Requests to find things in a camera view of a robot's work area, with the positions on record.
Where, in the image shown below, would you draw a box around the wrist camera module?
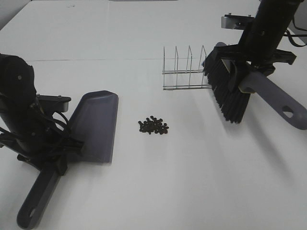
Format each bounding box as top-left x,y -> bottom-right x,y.
221,14 -> 254,30
36,95 -> 71,113

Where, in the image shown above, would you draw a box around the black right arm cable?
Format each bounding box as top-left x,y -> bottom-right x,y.
284,19 -> 307,47

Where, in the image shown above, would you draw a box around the grey plastic dustpan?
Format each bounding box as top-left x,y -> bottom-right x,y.
16,91 -> 118,230

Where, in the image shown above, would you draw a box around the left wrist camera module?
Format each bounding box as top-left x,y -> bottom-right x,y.
36,95 -> 71,113

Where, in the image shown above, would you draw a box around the pile of coffee beans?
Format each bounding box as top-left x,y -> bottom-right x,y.
138,116 -> 169,135

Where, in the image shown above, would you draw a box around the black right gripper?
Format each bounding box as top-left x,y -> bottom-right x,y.
215,26 -> 296,92

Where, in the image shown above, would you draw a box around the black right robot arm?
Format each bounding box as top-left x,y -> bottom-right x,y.
213,0 -> 301,90

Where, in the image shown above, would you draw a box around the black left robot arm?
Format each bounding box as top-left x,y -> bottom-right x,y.
0,54 -> 78,175

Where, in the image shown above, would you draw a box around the metal wire rack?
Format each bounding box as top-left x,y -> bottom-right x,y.
162,45 -> 211,91

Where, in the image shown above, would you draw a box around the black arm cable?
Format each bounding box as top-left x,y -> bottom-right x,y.
284,19 -> 307,47
28,105 -> 84,159

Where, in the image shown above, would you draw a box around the grey brush black bristles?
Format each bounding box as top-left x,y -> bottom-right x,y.
204,42 -> 307,130

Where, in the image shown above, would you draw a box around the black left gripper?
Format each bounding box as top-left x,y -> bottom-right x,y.
0,100 -> 72,176

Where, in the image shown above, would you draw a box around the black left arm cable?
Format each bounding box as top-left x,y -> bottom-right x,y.
28,105 -> 84,159

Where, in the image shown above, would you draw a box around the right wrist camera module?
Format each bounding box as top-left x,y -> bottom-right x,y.
221,14 -> 254,30

